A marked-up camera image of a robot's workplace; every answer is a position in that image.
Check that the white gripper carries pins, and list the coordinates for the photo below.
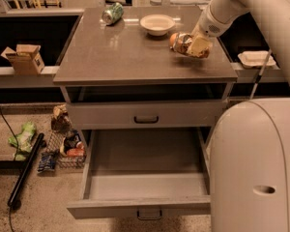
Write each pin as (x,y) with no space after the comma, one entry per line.
(207,25)

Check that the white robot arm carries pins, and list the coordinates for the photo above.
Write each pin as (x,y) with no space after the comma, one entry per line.
(250,145)

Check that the closed grey upper drawer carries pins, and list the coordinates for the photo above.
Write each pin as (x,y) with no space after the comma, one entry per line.
(145,114)

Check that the grey drawer cabinet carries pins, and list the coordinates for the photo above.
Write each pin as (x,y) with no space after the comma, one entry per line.
(123,63)

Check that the green soda can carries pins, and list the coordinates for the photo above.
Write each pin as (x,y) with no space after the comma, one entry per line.
(112,14)

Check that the open grey drawer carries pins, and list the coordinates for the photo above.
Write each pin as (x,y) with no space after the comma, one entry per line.
(147,174)

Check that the orange fruit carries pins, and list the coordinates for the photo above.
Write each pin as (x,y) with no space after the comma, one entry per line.
(172,39)

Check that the white bowl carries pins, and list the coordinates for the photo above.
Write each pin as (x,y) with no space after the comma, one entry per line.
(157,24)

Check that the white takeout container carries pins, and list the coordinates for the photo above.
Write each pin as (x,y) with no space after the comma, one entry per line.
(256,59)

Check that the reacher grabber tool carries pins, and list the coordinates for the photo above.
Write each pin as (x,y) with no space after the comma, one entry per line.
(259,76)

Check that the brown snack bag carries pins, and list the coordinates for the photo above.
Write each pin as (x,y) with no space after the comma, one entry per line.
(60,121)

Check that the red snack packet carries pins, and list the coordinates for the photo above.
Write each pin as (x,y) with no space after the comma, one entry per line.
(75,152)

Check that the cardboard box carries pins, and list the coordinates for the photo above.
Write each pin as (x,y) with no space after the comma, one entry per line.
(25,60)

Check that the blue snack bag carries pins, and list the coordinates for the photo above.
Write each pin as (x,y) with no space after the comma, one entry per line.
(47,162)

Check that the black pole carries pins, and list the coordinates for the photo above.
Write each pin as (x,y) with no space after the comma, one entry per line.
(14,201)

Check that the green chip bag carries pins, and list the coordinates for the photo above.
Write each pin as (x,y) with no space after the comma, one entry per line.
(22,141)

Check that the wire mesh basket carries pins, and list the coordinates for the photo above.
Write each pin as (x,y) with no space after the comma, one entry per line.
(61,143)

